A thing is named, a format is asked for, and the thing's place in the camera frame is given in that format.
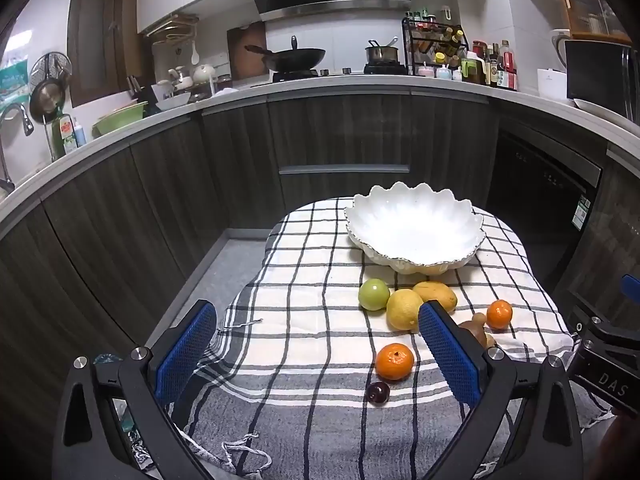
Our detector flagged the brown kiwi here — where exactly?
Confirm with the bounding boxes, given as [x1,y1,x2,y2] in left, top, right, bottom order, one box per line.
[457,321,488,348]

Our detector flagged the steel saucepan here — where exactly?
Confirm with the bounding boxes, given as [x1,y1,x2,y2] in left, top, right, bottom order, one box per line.
[364,36,400,65]

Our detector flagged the black knife block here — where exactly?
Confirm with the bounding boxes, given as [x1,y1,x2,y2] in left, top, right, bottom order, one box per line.
[127,75,156,106]

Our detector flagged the dark wooden door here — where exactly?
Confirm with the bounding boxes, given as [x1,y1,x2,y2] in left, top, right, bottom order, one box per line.
[67,0,141,108]

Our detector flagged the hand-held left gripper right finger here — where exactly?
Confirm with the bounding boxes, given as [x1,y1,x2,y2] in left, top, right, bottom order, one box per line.
[417,300,586,480]

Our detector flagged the black wok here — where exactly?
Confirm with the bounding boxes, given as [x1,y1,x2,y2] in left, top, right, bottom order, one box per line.
[244,35,327,73]

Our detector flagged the white square box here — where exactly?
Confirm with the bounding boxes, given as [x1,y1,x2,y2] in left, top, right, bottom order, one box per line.
[537,67,568,98]

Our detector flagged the black built-in dishwasher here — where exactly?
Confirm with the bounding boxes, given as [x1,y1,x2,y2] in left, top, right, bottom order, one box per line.
[485,130,603,281]

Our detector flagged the wooden hanging rack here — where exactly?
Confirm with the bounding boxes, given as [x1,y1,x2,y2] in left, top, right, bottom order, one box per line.
[145,12,201,43]

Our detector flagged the green apple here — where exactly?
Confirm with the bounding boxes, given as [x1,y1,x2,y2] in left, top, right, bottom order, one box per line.
[359,278,391,311]

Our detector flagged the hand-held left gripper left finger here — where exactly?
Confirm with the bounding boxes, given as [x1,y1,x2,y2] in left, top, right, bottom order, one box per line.
[52,300,218,480]

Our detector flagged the wooden glass wall cabinet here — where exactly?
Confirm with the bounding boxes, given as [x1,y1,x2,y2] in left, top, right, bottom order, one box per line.
[554,0,633,43]

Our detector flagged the steel faucet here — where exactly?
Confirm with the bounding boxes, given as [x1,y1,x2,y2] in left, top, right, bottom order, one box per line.
[0,102,35,191]

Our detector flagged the green basin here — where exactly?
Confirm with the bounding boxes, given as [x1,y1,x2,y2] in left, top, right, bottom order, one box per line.
[91,101,149,137]

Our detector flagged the black white checked cloth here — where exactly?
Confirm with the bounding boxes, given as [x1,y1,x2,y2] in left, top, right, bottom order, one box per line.
[175,195,616,480]

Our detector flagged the person's right forearm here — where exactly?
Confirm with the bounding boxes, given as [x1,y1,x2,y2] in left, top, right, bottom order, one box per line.
[582,412,640,480]

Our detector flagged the dark wood base cabinets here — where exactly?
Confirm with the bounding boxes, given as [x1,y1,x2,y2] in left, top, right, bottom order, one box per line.
[0,87,640,480]

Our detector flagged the green dish soap bottle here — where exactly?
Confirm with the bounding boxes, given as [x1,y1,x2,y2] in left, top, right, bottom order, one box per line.
[52,107,78,156]

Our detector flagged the black wire spice rack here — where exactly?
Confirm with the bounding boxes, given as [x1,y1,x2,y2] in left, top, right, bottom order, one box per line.
[401,16,471,77]

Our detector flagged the hanging frying pan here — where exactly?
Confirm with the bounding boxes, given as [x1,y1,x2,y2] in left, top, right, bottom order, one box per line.
[29,77,66,123]

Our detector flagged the black microwave oven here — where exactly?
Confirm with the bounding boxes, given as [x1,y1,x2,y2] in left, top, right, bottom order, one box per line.
[565,40,640,123]

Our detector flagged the yellow lemon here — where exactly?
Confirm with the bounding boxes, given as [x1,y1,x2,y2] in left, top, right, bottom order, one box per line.
[386,288,425,332]

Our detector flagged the mandarin orange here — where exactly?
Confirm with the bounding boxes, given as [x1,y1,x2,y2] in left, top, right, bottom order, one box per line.
[375,343,415,381]
[486,299,514,330]

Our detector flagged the white kettle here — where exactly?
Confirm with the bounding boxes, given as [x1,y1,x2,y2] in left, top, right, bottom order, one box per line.
[550,29,573,68]

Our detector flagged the yellow mango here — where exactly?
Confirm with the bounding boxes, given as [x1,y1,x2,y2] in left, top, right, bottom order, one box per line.
[412,281,458,312]

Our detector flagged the brown cutting board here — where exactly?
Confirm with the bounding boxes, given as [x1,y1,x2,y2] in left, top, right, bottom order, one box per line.
[226,21,269,81]

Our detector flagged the black gas stove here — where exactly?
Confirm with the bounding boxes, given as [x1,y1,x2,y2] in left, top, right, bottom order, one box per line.
[272,62,408,82]

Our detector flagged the white plate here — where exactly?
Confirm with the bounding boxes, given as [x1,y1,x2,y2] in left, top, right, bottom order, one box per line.
[573,97,631,121]

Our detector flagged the white scalloped bowl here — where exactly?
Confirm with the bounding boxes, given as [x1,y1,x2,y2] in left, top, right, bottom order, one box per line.
[343,181,487,276]

